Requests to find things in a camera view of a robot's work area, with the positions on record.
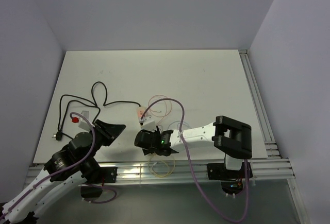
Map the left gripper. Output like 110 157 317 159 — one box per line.
81 118 126 163

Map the pink charger plug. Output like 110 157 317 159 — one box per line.
137 109 145 119

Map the beige red power strip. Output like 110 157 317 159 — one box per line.
137 106 146 123

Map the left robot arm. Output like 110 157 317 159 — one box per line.
1 120 126 223

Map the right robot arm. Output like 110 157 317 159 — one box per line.
134 116 252 178

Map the aluminium front rail frame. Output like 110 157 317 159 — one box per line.
100 157 295 185

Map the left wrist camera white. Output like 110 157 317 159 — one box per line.
70 111 91 132

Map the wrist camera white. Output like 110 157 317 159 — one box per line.
139 115 157 132
70 111 91 132

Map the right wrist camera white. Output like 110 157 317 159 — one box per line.
139 115 157 132

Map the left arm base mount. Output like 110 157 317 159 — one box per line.
80 166 118 203

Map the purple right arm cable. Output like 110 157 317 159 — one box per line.
140 98 251 222

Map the black power strip cord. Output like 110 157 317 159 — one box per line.
51 80 142 141

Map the aluminium right side rail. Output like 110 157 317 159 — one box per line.
238 49 282 159

